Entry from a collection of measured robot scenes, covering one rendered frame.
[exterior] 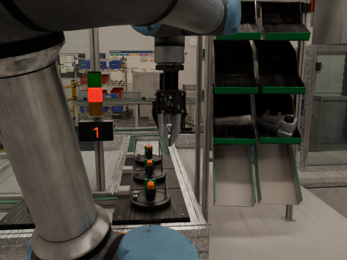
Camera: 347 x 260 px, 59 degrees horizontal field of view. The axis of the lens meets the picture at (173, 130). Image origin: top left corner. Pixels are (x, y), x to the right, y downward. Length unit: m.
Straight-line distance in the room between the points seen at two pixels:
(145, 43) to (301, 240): 10.76
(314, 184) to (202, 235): 0.99
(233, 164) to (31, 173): 0.81
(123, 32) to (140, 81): 3.68
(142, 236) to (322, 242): 0.80
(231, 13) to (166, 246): 0.42
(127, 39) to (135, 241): 11.26
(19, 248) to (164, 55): 0.67
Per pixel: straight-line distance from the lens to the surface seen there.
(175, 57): 0.75
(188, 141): 2.25
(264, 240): 1.13
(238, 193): 1.05
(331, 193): 1.89
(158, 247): 0.47
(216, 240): 1.10
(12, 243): 1.02
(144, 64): 11.52
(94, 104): 1.12
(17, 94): 0.36
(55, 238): 0.47
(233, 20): 0.61
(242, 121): 1.10
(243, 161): 1.11
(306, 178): 1.79
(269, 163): 1.14
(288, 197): 1.10
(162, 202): 1.04
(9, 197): 1.32
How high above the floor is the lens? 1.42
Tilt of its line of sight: 11 degrees down
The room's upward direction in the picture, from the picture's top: straight up
